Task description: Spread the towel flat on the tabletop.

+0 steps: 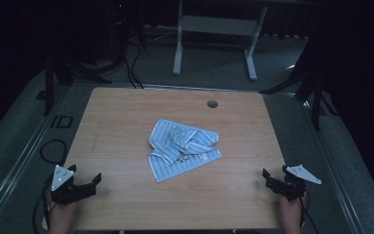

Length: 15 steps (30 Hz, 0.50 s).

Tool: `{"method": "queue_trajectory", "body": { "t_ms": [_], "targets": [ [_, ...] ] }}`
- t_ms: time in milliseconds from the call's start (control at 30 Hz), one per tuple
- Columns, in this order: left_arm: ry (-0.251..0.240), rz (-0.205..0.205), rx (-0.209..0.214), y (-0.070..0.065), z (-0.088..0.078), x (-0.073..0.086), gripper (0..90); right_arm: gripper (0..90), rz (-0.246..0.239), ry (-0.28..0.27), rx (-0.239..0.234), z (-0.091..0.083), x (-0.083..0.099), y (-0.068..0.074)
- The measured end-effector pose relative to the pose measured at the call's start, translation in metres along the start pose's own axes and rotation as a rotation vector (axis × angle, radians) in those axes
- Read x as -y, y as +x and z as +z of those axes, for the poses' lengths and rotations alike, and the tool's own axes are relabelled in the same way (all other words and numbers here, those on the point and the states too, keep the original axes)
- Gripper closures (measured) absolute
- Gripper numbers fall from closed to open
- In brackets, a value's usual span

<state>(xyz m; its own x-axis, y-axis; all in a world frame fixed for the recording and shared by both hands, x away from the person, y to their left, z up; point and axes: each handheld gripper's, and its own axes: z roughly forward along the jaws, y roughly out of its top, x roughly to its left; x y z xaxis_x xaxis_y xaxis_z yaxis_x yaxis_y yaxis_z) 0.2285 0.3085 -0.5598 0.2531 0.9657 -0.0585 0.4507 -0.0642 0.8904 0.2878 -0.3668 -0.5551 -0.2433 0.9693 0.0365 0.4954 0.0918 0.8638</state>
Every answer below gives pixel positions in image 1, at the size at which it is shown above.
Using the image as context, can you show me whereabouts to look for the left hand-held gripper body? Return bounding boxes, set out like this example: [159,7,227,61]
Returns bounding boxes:
[50,164,96,206]

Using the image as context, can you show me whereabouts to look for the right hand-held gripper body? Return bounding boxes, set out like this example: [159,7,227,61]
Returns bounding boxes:
[266,164,322,202]

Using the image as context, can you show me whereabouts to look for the blue striped towel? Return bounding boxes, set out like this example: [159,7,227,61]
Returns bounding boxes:
[147,118,223,184]

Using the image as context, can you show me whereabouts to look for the person's right hand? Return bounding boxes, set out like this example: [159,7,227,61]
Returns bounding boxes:
[279,192,308,234]

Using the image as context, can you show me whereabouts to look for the person's left hand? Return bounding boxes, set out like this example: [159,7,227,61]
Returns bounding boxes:
[47,198,78,234]

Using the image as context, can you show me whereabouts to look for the black metal stand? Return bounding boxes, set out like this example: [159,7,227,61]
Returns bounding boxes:
[259,48,340,133]
[42,48,113,117]

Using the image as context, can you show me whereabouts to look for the dark equipment rack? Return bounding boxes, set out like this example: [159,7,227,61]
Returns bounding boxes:
[108,0,130,62]

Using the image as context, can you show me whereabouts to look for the looped black floor cable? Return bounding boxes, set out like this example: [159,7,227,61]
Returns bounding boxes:
[39,138,69,166]

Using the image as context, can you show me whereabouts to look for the metal floor rail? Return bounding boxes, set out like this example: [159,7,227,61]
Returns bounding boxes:
[0,85,74,234]
[291,92,368,234]

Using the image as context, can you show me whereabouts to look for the black floor cables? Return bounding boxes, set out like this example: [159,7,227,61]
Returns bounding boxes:
[122,40,144,90]

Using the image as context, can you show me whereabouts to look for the white metal desk frame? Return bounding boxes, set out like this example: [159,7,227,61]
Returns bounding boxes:
[172,0,269,82]

